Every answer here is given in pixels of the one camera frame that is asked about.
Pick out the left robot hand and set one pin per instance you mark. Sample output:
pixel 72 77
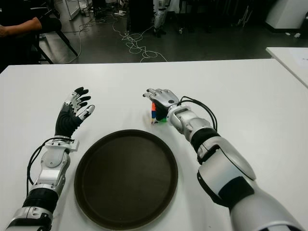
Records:
pixel 65 120

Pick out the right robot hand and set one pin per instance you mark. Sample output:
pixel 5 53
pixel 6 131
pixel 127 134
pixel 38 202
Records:
pixel 166 98

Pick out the multicoloured Rubik's cube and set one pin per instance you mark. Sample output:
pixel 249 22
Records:
pixel 153 107

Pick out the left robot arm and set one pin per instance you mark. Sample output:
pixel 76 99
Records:
pixel 48 168

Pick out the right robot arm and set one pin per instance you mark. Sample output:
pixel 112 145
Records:
pixel 228 173

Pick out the black chair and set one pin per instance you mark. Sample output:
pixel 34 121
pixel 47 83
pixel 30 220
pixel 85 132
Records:
pixel 67 43

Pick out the round dark brown tray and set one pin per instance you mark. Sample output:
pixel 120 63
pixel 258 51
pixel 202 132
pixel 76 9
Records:
pixel 126 179

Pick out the black cabinet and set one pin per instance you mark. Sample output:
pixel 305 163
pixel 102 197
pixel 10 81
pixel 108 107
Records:
pixel 140 14

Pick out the white power strip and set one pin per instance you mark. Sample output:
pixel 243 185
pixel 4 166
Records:
pixel 119 13

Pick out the seated person black shirt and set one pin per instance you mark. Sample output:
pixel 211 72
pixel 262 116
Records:
pixel 24 25

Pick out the white shelf unit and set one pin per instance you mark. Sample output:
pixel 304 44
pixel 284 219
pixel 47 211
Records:
pixel 72 9

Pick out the white side table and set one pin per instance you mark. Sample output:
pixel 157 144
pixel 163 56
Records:
pixel 288 62

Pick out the small white floor box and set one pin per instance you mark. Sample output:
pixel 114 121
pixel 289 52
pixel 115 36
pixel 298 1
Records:
pixel 297 35

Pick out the white machine base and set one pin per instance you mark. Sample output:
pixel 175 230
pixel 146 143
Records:
pixel 286 14

